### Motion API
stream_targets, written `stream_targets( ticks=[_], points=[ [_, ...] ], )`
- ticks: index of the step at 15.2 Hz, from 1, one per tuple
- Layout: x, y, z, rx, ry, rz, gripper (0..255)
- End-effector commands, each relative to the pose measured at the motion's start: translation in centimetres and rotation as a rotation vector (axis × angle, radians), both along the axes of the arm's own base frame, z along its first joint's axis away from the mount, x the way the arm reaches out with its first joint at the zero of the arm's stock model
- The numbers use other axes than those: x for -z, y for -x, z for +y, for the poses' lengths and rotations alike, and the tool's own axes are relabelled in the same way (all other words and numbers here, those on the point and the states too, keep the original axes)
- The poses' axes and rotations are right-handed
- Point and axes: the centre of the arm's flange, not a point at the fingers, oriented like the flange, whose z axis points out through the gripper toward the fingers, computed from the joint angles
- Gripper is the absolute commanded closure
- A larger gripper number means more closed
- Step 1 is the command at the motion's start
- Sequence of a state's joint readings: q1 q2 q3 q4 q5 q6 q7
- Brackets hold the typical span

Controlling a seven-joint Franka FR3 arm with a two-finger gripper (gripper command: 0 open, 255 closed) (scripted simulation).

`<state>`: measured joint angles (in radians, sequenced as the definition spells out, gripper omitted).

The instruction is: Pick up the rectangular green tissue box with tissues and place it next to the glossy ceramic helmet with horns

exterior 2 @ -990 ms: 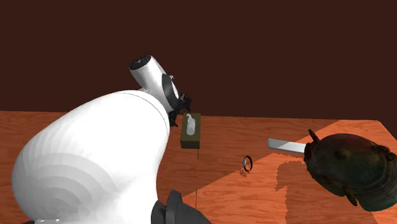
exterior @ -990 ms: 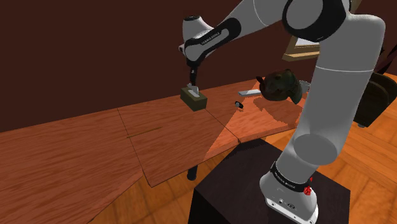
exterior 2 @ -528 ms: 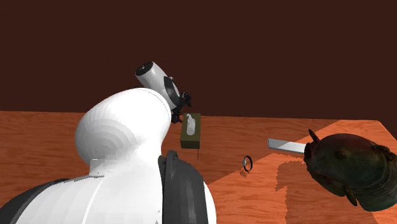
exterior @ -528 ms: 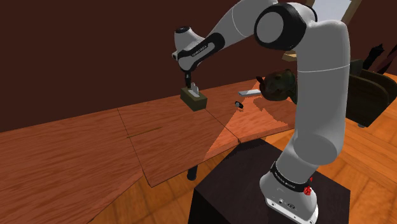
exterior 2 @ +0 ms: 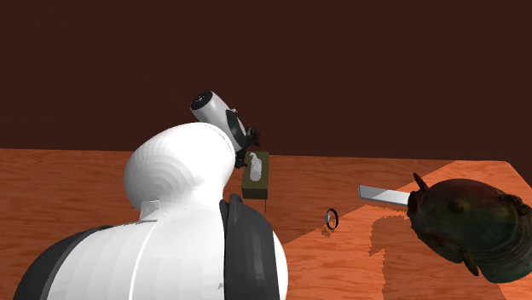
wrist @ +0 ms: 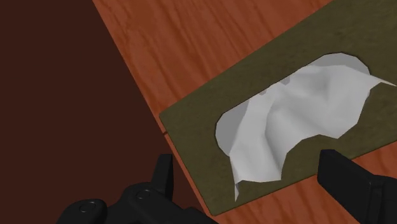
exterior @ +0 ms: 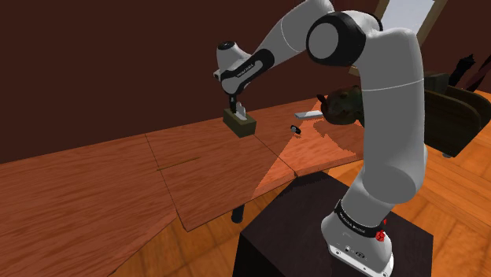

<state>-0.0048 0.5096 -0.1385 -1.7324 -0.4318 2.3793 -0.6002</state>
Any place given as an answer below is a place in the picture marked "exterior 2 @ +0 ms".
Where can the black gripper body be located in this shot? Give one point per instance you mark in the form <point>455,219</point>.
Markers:
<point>248,141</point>

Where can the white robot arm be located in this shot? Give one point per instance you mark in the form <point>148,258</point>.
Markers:
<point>178,232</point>

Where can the olive green tissue box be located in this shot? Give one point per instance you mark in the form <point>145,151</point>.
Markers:
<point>254,188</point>

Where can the flat grey rectangular slab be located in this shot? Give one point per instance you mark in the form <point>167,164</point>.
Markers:
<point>384,195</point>

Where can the dark green horned helmet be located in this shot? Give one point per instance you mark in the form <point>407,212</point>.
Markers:
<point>474,228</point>

